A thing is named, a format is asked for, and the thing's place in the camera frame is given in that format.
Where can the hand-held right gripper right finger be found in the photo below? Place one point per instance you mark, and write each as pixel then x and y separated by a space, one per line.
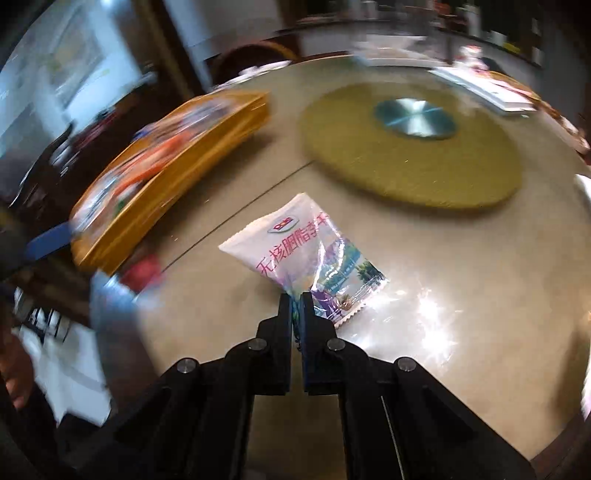
pixel 310 360

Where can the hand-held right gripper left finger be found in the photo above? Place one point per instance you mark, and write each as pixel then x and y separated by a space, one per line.
pixel 277 360

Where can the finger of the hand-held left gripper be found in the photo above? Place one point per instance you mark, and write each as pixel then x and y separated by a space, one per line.
pixel 46 243
pixel 113 318

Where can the red snack packet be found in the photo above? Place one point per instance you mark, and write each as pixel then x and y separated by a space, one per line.
pixel 143 273

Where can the white purple snack packet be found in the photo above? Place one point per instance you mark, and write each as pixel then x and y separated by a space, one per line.
pixel 295 249

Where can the cardboard box with yellow tape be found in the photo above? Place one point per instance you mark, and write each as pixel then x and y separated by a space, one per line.
pixel 184 184

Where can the person's left hand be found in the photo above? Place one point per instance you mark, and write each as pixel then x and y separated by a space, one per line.
pixel 14 374

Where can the orange cracker packet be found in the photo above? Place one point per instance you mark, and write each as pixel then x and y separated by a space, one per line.
pixel 157 157

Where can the round metal turntable hub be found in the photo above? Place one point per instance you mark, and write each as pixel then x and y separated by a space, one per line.
pixel 413 118

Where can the wooden chair with curved back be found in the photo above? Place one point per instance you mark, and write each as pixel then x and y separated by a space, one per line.
pixel 256 55

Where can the white tray with red scraps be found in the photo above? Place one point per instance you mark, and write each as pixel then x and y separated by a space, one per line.
pixel 485 90

